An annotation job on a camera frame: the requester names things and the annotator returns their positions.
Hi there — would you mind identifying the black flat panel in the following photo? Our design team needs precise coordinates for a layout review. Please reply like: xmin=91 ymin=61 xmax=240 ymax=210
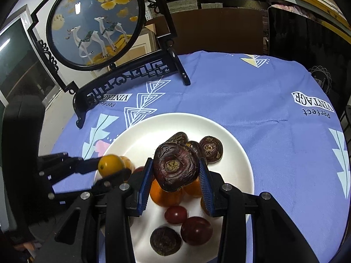
xmin=267 ymin=5 xmax=351 ymax=94

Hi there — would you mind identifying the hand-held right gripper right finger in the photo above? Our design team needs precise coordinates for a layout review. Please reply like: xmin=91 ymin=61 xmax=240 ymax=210
xmin=199 ymin=157 xmax=320 ymax=263

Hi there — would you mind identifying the small orange tangerine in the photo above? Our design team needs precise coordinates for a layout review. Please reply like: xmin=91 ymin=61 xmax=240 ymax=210
xmin=200 ymin=196 xmax=210 ymax=215

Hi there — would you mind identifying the white framed glass cabinet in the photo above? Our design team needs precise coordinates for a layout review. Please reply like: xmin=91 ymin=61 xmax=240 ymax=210
xmin=0 ymin=5 xmax=59 ymax=107

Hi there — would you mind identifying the round orange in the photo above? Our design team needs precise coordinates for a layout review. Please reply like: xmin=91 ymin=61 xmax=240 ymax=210
xmin=183 ymin=178 xmax=203 ymax=198

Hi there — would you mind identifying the dark purple water chestnut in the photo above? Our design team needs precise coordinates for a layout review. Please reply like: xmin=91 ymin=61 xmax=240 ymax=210
xmin=186 ymin=141 xmax=208 ymax=165
xmin=150 ymin=226 xmax=182 ymax=256
xmin=152 ymin=141 xmax=200 ymax=193
xmin=199 ymin=136 xmax=223 ymax=164
xmin=167 ymin=132 xmax=189 ymax=144

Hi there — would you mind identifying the blue printed tablecloth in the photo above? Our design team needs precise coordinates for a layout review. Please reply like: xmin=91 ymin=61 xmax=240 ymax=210
xmin=51 ymin=50 xmax=351 ymax=263

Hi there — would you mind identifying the wooden picture frame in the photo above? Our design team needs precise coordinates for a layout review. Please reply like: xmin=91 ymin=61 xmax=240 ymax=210
xmin=121 ymin=23 xmax=157 ymax=61

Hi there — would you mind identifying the brown wooden chair back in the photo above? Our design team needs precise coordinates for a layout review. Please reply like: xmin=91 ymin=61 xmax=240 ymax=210
xmin=154 ymin=8 xmax=265 ymax=57

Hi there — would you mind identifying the white oval plate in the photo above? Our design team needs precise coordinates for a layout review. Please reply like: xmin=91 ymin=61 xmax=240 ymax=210
xmin=94 ymin=113 xmax=254 ymax=263

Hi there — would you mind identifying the large orange persimmon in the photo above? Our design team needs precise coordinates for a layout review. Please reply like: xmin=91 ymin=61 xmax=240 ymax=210
xmin=149 ymin=179 xmax=184 ymax=206

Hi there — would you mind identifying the small red tomato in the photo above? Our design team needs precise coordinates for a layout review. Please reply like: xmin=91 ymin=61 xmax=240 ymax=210
xmin=164 ymin=205 xmax=189 ymax=224

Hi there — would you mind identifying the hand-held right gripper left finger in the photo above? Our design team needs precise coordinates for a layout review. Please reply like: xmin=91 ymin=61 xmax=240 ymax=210
xmin=36 ymin=157 xmax=154 ymax=263

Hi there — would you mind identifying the yellow citrus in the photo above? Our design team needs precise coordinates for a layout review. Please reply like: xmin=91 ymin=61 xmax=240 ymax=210
xmin=98 ymin=155 xmax=125 ymax=178

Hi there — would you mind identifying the pale peeled tangerine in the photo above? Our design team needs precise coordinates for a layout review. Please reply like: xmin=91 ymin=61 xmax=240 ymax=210
xmin=119 ymin=156 xmax=135 ymax=181

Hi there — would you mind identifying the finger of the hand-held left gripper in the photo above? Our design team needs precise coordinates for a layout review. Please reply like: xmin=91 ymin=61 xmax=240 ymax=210
xmin=37 ymin=151 xmax=101 ymax=187
xmin=47 ymin=168 xmax=133 ymax=206

